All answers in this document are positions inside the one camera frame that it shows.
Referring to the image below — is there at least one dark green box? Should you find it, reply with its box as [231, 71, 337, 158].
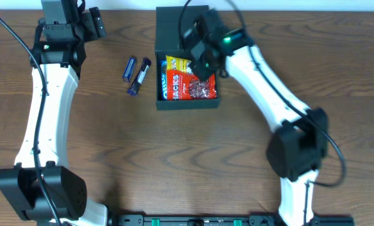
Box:
[154, 6, 221, 110]

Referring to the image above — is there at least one yellow Hacks candy bag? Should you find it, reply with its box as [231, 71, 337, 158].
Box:
[166, 56, 193, 74]

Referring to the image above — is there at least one red Hacks candy bag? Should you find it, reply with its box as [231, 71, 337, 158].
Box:
[166, 70, 217, 100]

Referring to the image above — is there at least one blue Oreo cookie pack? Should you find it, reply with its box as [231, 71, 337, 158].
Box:
[161, 60, 168, 100]

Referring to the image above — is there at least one dark blue snack bar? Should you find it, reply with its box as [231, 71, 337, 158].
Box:
[127, 57, 152, 96]

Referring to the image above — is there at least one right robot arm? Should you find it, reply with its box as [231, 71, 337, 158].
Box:
[180, 28, 328, 225]

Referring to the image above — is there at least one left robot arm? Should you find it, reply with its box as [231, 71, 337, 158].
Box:
[0, 1, 112, 225]

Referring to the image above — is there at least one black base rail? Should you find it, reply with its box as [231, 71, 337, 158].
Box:
[36, 213, 354, 226]

